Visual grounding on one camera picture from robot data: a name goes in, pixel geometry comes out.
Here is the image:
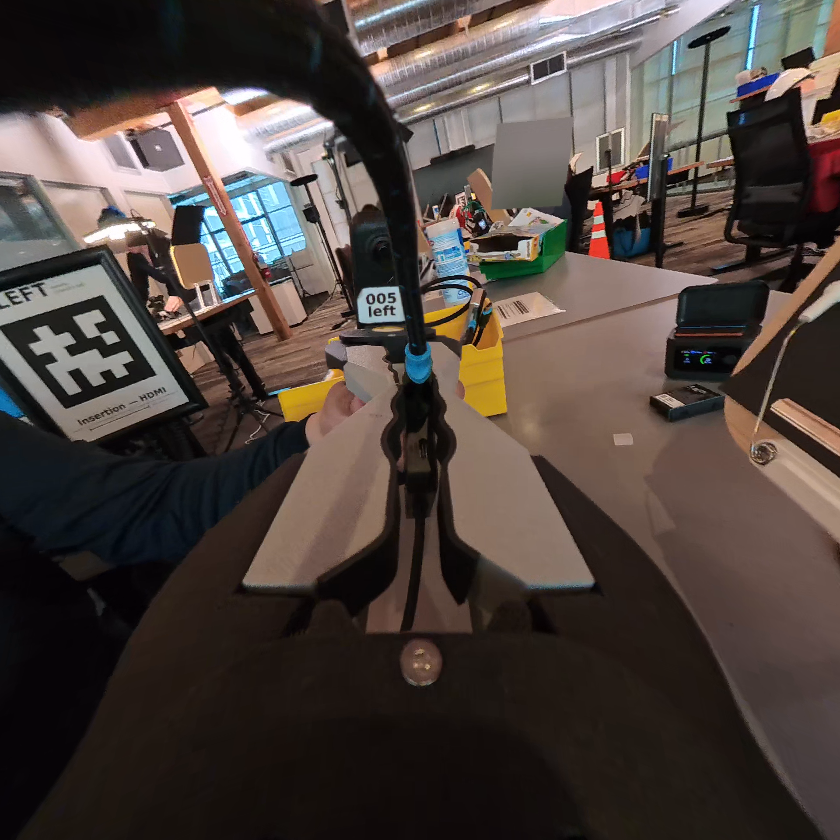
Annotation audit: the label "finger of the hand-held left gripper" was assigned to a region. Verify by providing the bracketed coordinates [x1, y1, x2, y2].
[343, 344, 398, 403]
[430, 341, 466, 398]

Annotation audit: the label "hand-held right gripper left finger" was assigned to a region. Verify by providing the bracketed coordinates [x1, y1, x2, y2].
[241, 386, 401, 613]

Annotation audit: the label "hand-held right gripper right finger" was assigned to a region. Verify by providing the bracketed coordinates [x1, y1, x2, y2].
[435, 384, 596, 605]

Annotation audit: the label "thin black cable green plugs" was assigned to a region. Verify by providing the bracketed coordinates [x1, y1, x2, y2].
[0, 0, 435, 395]

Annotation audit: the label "person's left forearm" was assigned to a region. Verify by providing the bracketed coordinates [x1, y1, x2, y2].
[0, 410, 312, 565]

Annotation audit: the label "person's left hand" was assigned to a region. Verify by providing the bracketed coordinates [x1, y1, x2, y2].
[305, 381, 366, 448]

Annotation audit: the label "white blue wipes canister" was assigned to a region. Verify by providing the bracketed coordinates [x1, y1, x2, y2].
[425, 218, 472, 306]

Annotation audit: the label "black floor lamp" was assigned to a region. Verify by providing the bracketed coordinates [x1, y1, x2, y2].
[290, 174, 355, 316]
[676, 26, 731, 219]

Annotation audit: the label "flat silver grey bag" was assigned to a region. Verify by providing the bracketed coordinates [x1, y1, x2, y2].
[492, 292, 565, 324]

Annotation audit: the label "green plastic bin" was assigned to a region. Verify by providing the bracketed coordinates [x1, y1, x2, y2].
[479, 220, 567, 280]

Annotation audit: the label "black standing desk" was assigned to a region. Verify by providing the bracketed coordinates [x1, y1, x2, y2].
[157, 292, 258, 401]

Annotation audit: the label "orange traffic cone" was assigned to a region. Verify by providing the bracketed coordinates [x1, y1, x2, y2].
[587, 200, 611, 260]

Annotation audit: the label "small black battery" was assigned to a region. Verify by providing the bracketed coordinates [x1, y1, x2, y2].
[650, 384, 726, 422]

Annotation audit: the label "black power bank with display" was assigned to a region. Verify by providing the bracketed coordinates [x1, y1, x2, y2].
[665, 281, 770, 382]

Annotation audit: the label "framed black white marker poster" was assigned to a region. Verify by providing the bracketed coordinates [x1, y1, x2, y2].
[0, 246, 210, 444]

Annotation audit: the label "wooden board with black panel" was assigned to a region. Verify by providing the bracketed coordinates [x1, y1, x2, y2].
[724, 243, 840, 480]

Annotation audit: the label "black mesh office chair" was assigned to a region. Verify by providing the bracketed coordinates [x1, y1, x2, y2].
[712, 88, 828, 277]

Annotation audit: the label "red plastic bin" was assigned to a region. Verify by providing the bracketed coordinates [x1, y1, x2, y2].
[807, 138, 840, 214]

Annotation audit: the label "black switch output cable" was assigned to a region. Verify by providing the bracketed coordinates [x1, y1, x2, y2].
[422, 276, 494, 350]

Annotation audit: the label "silver ventilation duct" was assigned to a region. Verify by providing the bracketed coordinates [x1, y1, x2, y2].
[354, 0, 552, 40]
[371, 33, 644, 109]

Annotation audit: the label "black wall speaker box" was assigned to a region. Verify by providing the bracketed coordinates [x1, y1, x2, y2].
[125, 126, 186, 173]

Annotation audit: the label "wire arm with white tip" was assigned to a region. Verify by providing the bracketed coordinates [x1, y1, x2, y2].
[750, 282, 840, 463]

